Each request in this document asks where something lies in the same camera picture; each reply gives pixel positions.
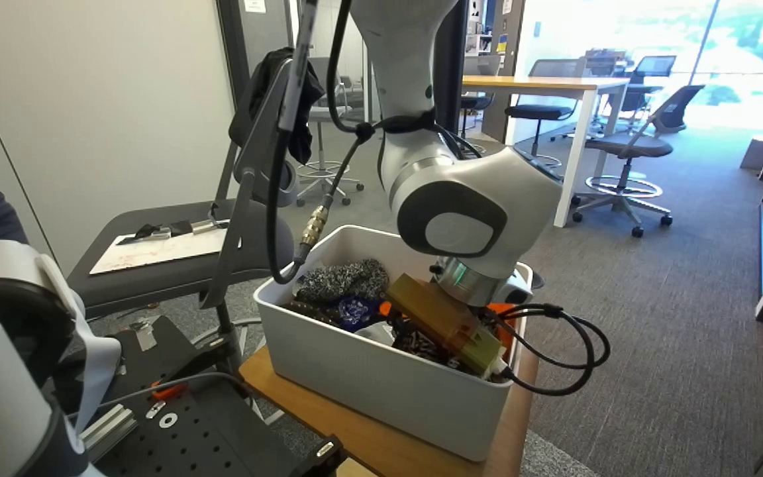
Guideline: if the black white speckled cloth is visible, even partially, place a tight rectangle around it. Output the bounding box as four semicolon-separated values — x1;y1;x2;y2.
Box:
283;257;394;328

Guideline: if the blue patterned cloth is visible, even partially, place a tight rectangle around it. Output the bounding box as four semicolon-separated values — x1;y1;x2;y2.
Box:
333;294;383;334

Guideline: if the white plastic basket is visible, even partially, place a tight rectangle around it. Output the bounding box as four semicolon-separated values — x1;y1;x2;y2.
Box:
252;222;537;463

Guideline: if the grey mesh chair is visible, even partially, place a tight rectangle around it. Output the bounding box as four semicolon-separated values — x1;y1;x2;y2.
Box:
65;48;302;318

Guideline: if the black cloth on backrest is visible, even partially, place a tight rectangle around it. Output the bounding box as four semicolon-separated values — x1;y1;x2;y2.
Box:
228;44;328;166

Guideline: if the blue seat office chair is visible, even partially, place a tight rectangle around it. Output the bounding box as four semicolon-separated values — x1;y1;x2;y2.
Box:
504;55;587;163

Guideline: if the dark swivel office chair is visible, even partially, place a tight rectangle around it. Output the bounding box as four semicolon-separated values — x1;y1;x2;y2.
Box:
569;82;706;241

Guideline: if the cardboard box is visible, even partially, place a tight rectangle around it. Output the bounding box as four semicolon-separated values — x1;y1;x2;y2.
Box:
236;334;541;477

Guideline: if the black clip on paper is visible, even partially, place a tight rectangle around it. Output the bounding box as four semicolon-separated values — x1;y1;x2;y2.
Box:
118;219;196;243

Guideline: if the white paper sheet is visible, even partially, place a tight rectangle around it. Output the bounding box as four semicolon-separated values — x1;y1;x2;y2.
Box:
86;219;232;277

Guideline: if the wooden top office table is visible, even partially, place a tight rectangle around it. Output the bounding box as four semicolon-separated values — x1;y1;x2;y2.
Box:
457;70;632;231

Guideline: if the black perforated breadboard table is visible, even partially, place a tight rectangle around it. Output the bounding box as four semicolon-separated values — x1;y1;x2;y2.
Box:
51;313;349;477

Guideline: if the thick black cable with connector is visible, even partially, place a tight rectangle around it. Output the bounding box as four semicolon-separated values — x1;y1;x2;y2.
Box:
263;0;483;285

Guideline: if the thin black camera cable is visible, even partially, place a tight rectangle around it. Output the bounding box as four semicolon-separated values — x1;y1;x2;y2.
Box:
485;301;614;396

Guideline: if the orange handled tool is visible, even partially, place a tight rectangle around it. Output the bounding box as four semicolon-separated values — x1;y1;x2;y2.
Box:
146;379;194;406

